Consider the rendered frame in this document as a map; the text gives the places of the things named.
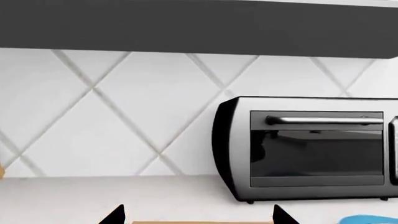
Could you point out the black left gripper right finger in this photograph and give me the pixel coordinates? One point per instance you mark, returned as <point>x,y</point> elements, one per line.
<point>281,217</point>

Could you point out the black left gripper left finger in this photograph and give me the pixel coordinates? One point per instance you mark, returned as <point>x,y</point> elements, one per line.
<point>116,216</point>

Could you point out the wooden cutting board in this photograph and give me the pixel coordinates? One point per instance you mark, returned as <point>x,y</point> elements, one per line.
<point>202,222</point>

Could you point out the blue plate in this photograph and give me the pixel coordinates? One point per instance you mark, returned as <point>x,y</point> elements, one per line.
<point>370,219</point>

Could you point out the silver toaster oven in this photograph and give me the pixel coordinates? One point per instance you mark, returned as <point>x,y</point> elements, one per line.
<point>311,149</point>

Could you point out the wooden object at wall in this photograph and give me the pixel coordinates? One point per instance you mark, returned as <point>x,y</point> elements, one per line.
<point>1,171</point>

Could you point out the dark grey wall cabinet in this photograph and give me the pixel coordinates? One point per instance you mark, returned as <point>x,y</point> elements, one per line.
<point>199,25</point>

